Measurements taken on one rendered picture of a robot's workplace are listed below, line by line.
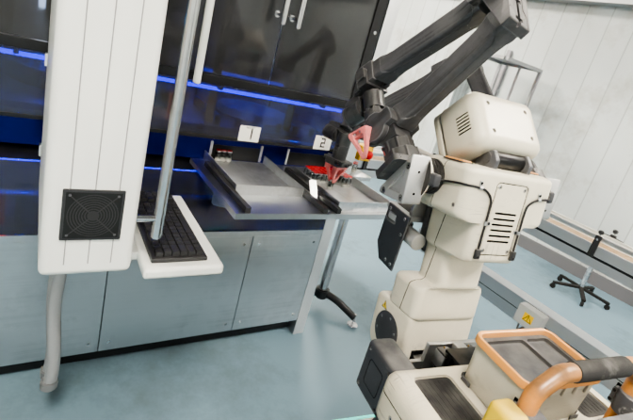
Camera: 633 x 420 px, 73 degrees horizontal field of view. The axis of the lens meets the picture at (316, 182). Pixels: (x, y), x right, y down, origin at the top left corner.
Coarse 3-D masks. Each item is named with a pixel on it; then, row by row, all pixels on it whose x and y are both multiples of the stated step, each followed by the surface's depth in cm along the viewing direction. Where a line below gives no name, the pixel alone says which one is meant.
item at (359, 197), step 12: (324, 192) 156; (336, 192) 167; (348, 192) 171; (360, 192) 175; (372, 192) 172; (336, 204) 149; (348, 204) 150; (360, 204) 153; (372, 204) 156; (384, 204) 160
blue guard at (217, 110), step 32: (0, 64) 115; (32, 64) 119; (0, 96) 118; (32, 96) 122; (160, 96) 140; (192, 96) 145; (224, 96) 151; (256, 96) 157; (160, 128) 144; (192, 128) 150; (224, 128) 156; (288, 128) 169; (320, 128) 177
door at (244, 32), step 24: (216, 0) 138; (240, 0) 142; (264, 0) 146; (168, 24) 134; (216, 24) 141; (240, 24) 145; (264, 24) 149; (168, 48) 136; (216, 48) 144; (240, 48) 148; (264, 48) 152; (216, 72) 147; (240, 72) 151; (264, 72) 156
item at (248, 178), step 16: (208, 160) 159; (224, 176) 146; (240, 176) 156; (256, 176) 160; (272, 176) 165; (288, 176) 161; (240, 192) 139; (256, 192) 142; (272, 192) 146; (288, 192) 149
